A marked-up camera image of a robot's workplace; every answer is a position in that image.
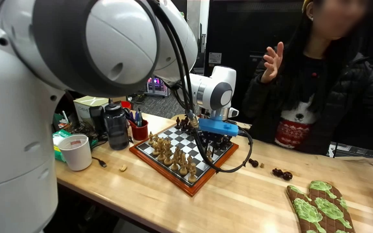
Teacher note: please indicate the yellow chess piece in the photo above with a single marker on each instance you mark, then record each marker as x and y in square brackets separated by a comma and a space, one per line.
[183, 169]
[168, 159]
[209, 155]
[189, 160]
[161, 154]
[167, 144]
[155, 149]
[175, 164]
[150, 139]
[192, 175]
[123, 167]

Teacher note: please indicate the dark chess piece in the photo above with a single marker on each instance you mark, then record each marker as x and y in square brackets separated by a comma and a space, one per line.
[254, 162]
[277, 172]
[178, 123]
[287, 175]

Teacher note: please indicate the dark water bottle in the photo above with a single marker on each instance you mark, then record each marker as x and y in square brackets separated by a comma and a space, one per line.
[117, 129]

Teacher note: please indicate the person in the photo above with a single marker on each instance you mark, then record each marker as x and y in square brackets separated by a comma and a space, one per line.
[319, 97]

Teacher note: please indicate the chess board with red-brown frame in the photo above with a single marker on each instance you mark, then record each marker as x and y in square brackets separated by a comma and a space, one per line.
[191, 189]

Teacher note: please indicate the white paper cup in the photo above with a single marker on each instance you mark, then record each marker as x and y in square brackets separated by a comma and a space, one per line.
[75, 153]

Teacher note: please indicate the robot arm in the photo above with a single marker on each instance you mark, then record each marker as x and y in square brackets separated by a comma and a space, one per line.
[28, 97]

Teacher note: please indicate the black device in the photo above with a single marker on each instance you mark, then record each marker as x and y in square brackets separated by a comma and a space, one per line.
[96, 118]

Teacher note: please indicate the heap of pens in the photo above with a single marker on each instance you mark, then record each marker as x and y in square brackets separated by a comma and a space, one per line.
[138, 118]

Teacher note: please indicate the computer case with coloured lights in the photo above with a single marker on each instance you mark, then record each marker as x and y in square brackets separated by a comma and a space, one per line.
[156, 85]

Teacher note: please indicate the cluster of dark chess pieces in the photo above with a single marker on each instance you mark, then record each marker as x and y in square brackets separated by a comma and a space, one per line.
[185, 124]

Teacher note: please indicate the green packet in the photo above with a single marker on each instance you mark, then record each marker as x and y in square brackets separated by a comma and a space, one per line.
[58, 139]

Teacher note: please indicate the brown oven mitt green print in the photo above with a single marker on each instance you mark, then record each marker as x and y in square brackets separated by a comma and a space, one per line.
[319, 207]

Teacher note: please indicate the row of dark chess pieces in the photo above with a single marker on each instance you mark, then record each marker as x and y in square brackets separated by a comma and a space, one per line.
[221, 146]

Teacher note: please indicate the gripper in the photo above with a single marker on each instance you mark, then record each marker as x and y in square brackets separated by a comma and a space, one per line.
[218, 138]

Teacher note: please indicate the red cup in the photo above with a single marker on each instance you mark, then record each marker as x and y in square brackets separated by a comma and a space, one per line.
[126, 105]
[140, 132]

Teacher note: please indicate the white and green carton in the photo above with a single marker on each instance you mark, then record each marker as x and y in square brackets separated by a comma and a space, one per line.
[86, 108]

